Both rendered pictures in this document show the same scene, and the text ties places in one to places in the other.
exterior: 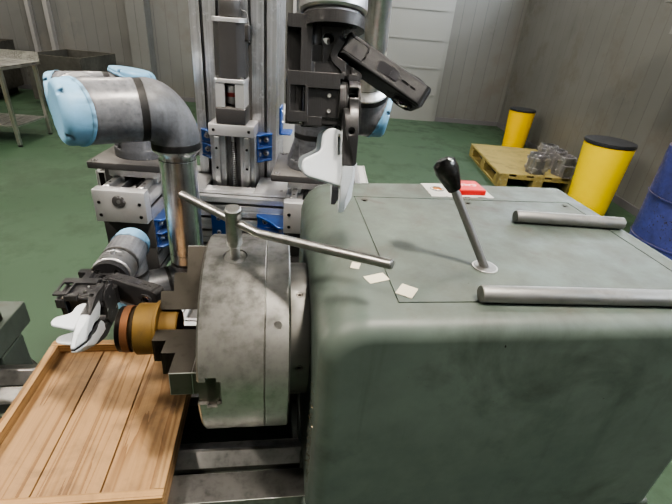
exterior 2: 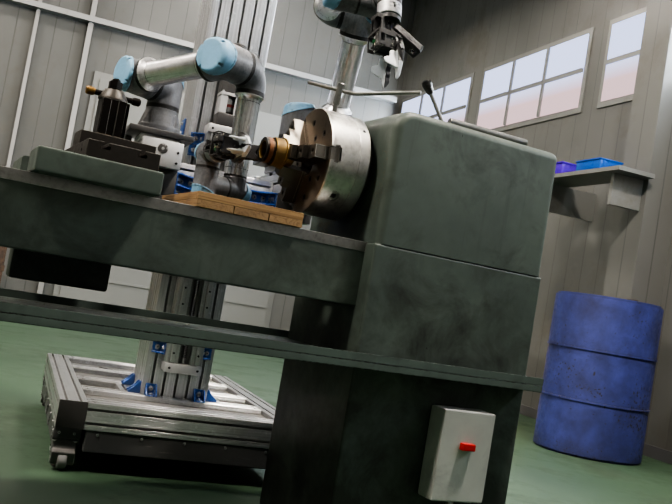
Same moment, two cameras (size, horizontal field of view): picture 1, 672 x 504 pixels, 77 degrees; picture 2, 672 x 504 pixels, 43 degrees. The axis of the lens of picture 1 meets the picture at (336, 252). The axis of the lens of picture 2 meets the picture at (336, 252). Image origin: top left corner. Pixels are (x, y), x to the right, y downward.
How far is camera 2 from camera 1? 2.20 m
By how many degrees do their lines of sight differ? 36
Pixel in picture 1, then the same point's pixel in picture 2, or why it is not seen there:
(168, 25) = not seen: outside the picture
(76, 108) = (230, 50)
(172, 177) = (249, 110)
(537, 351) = (474, 142)
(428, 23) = not seen: hidden behind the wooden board
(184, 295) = (295, 139)
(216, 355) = (341, 135)
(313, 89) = (387, 35)
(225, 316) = (342, 122)
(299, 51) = (378, 25)
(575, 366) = (489, 156)
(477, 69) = not seen: hidden behind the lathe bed
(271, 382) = (363, 154)
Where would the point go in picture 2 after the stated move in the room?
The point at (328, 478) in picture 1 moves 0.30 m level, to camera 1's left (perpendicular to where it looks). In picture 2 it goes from (391, 201) to (289, 179)
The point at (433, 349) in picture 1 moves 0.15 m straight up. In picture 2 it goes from (436, 129) to (445, 78)
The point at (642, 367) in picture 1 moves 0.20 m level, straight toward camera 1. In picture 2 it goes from (515, 165) to (497, 149)
